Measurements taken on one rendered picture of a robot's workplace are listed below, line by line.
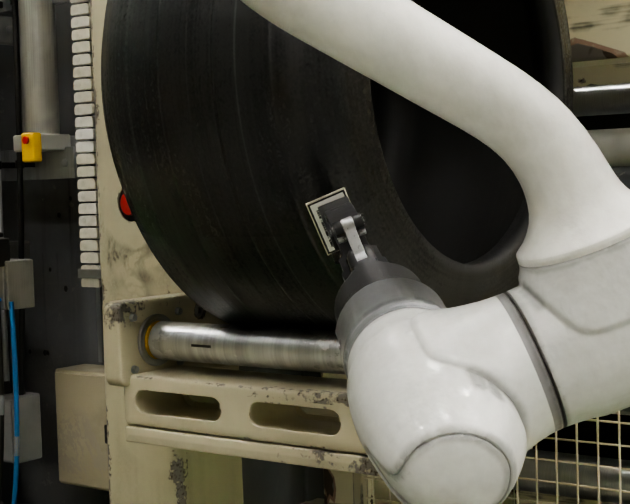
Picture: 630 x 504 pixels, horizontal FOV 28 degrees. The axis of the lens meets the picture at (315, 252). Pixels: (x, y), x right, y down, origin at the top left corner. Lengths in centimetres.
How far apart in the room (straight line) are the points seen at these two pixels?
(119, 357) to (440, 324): 66
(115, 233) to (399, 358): 82
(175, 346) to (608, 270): 72
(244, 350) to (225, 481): 31
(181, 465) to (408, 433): 81
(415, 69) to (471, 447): 24
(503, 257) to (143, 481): 54
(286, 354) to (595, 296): 57
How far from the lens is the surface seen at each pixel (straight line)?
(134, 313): 146
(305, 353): 132
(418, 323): 86
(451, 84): 82
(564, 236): 83
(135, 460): 162
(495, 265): 140
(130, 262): 158
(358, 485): 191
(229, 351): 138
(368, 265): 99
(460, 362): 82
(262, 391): 133
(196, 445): 141
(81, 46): 166
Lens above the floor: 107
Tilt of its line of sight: 3 degrees down
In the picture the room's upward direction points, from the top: 2 degrees counter-clockwise
